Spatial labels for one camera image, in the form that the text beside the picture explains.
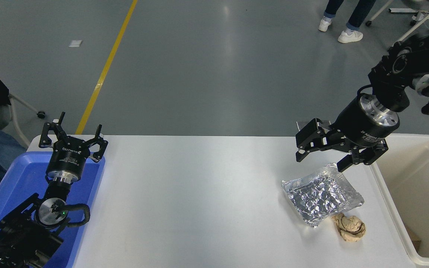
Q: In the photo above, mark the crumpled tan paper ball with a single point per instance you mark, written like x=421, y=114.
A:
x=349, y=227

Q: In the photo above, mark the small white paper scrap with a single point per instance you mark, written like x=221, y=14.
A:
x=75, y=43

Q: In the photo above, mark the white wheeled chair frame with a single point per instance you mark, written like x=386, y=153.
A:
x=428, y=12

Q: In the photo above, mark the crinkled silver foil tray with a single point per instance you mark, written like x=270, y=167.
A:
x=322, y=197

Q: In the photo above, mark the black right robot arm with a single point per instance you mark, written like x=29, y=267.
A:
x=423, y=56

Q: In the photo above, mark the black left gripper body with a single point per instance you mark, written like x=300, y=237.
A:
x=69, y=154

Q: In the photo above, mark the large pale plastic bin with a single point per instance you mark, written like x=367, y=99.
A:
x=419, y=186

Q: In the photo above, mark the blue plastic tray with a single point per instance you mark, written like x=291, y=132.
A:
x=21, y=178

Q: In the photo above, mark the white wheeled chair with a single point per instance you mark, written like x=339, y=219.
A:
x=2, y=119

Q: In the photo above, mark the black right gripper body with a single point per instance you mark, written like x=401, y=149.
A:
x=359, y=128

